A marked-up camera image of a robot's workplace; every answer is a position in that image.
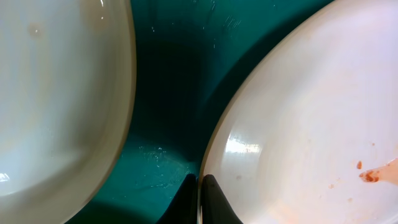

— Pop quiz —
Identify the white plate upper left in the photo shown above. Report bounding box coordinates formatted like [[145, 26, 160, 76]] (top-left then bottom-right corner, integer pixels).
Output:
[[1, 0, 136, 223]]

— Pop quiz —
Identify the white plate with red stain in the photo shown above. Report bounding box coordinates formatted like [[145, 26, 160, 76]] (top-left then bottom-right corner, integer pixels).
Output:
[[200, 0, 397, 223]]

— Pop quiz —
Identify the teal plastic tray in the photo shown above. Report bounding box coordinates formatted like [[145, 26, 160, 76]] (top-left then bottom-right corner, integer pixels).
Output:
[[71, 0, 328, 223]]

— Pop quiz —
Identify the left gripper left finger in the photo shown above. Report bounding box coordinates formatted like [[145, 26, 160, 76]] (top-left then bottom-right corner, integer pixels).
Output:
[[156, 174, 198, 224]]

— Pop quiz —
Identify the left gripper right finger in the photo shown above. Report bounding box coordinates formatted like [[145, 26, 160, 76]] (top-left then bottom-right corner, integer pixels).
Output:
[[201, 174, 243, 224]]

